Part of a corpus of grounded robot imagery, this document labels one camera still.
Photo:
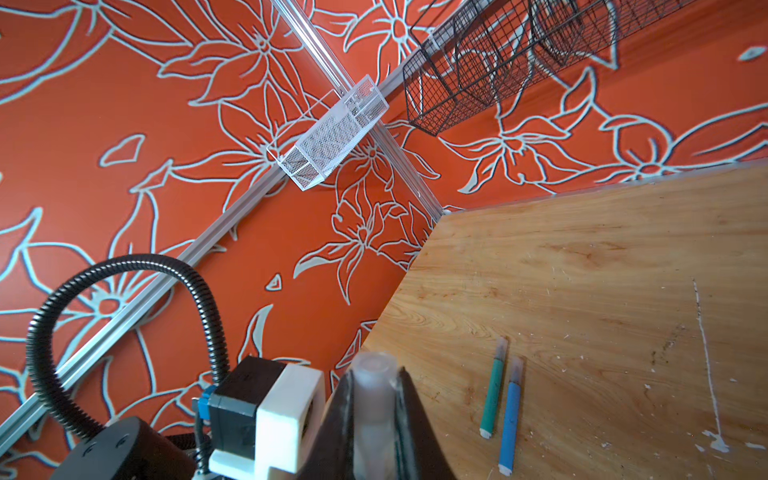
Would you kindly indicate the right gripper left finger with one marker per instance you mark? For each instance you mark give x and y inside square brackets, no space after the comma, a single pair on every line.
[332,455]

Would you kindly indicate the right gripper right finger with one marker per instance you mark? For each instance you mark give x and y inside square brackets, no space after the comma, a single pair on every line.
[417,451]

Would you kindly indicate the green pen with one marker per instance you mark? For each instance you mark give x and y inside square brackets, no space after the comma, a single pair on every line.
[490,410]

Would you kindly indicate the blue pen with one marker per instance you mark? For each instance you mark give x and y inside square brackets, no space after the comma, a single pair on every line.
[511,417]

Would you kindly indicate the clear plastic bin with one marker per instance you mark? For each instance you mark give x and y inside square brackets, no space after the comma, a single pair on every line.
[322,137]

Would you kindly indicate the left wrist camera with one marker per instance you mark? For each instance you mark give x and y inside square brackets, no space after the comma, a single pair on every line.
[263,420]

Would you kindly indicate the black wire basket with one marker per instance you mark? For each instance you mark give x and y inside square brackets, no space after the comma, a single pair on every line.
[486,52]

